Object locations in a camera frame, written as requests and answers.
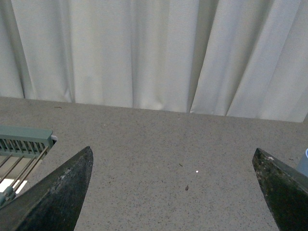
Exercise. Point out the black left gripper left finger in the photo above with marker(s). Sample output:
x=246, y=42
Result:
x=55, y=202

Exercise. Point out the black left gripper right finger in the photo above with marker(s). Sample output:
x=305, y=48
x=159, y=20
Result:
x=285, y=191

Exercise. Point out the blue plastic cup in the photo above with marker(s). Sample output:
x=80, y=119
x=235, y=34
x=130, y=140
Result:
x=302, y=167

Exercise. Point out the green chopstick holder rack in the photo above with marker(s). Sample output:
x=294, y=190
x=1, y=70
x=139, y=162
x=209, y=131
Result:
x=17, y=142

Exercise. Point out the wooden chopstick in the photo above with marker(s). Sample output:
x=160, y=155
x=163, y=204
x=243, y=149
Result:
x=30, y=168
x=5, y=160
x=11, y=168
x=23, y=171

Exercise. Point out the white pleated curtain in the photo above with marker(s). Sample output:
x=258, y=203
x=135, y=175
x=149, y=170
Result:
x=243, y=58

